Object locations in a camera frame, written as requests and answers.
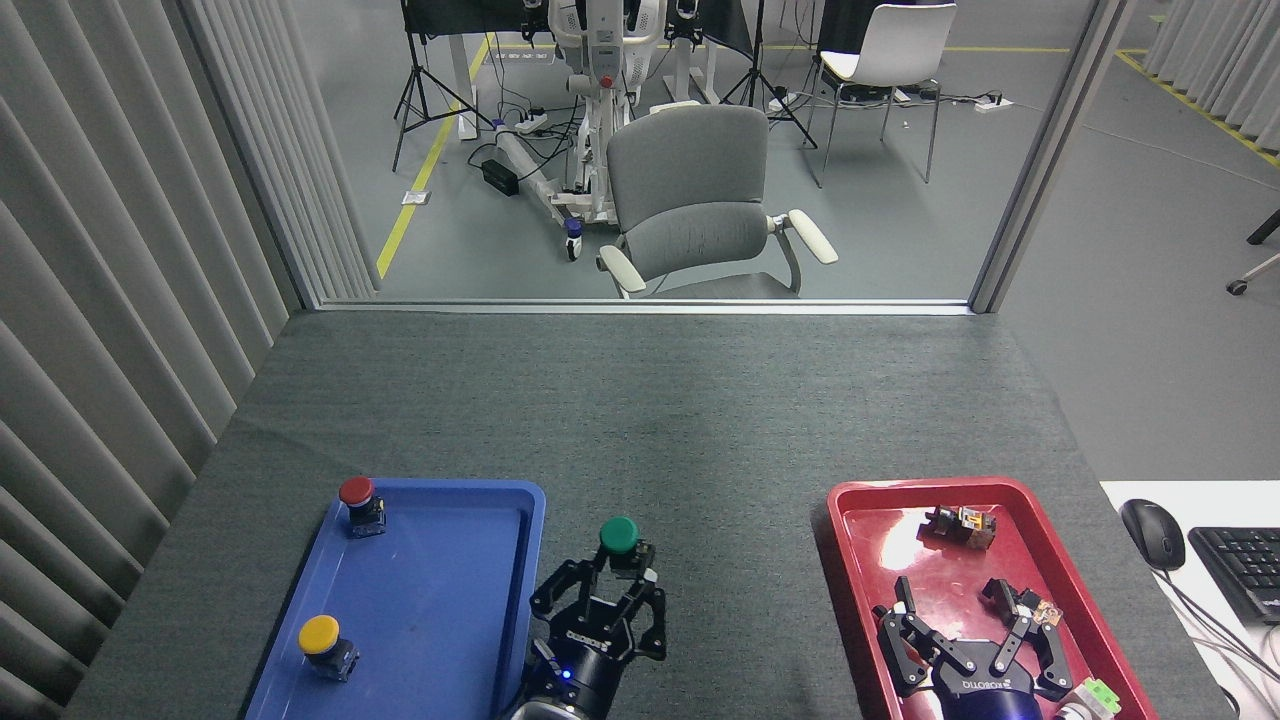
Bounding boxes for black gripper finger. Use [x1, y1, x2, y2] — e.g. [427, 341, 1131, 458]
[615, 570, 668, 661]
[990, 610, 1073, 698]
[530, 558, 609, 631]
[877, 577, 976, 698]

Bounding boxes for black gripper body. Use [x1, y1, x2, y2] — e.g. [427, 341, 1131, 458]
[925, 665, 1051, 720]
[515, 625, 636, 720]

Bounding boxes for green push button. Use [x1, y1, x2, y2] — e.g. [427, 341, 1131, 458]
[598, 516, 656, 581]

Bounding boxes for red push button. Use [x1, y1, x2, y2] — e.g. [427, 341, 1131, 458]
[338, 476, 388, 539]

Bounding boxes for yellow push button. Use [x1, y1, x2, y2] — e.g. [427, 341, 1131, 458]
[298, 614, 360, 683]

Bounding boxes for red plastic tray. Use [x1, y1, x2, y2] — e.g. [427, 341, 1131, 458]
[826, 477, 1159, 720]

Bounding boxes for blue plastic tray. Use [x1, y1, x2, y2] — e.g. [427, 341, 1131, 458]
[245, 478, 547, 720]

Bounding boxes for black computer mouse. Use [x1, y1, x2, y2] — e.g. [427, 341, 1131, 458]
[1120, 498, 1187, 573]

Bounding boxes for black keyboard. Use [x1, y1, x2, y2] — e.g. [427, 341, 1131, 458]
[1187, 527, 1280, 626]

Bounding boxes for grey office chair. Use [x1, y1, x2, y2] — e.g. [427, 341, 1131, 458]
[597, 104, 839, 300]

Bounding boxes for white stand on wheels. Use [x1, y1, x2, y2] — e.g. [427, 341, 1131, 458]
[495, 0, 671, 263]

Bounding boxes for black chair base with caster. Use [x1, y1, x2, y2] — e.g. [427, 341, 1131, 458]
[1227, 208, 1280, 296]

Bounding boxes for black tripod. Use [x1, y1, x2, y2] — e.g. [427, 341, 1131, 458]
[720, 0, 818, 149]
[392, 0, 496, 173]

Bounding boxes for grey vertical blinds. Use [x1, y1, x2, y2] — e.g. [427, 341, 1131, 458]
[1143, 0, 1280, 153]
[0, 0, 381, 720]

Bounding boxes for white plastic chair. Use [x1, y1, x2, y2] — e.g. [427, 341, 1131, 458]
[803, 3, 958, 189]

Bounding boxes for green white switch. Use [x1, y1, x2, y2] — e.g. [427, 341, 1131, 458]
[1055, 677, 1123, 720]

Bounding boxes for grey mouse cable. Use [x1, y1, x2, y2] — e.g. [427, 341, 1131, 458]
[1160, 568, 1280, 686]

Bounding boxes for silver table rail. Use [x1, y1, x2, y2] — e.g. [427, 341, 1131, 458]
[318, 298, 973, 317]

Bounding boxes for silver post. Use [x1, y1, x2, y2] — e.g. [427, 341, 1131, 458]
[968, 0, 1141, 314]

